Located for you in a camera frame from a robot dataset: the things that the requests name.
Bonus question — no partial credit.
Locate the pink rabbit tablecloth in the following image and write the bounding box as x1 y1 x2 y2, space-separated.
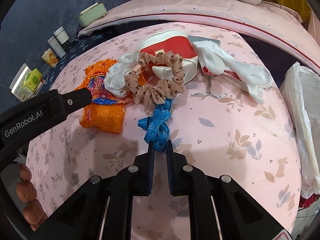
27 23 301 231

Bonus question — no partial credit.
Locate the blue fabric backdrop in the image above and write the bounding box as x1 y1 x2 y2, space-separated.
1 0 130 111

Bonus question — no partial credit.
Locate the beige dotted scrunchie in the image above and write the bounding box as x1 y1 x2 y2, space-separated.
124 51 185 106

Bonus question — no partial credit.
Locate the tall white bottle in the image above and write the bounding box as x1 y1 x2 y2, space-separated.
47 36 66 58

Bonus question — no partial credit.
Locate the orange snack wrapper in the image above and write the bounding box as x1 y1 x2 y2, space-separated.
78 59 133 133

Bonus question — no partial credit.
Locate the white cylindrical canister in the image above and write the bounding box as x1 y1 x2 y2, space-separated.
54 26 69 44

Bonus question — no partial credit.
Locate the white flat book box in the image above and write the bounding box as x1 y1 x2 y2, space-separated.
9 63 31 100

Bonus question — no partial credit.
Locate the red white paper cup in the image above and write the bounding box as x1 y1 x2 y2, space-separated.
138 30 198 84

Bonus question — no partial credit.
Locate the white tissue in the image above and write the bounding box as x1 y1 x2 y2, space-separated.
104 52 139 99

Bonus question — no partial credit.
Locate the white knitted sock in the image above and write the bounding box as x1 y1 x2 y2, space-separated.
193 41 273 105

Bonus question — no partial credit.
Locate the mint green box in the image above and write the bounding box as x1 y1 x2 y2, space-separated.
77 3 107 27

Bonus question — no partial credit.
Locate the pink floral bedsheet upper table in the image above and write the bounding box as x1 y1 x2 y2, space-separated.
79 0 319 73

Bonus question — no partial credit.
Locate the dark blue floral cloth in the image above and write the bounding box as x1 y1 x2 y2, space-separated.
38 34 107 94

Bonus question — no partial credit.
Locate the white trash bag bin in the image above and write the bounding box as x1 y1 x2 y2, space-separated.
280 62 319 199

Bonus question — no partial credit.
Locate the grey sachet pouch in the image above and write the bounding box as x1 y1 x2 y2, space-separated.
188 35 221 46

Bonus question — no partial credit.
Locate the left hand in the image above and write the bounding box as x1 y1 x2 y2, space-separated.
16 164 48 231

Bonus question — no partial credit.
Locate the green yellow carton box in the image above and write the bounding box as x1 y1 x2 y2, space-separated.
21 68 42 99

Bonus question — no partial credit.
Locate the orange print tin can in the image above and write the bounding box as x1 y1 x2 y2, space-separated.
42 48 59 68

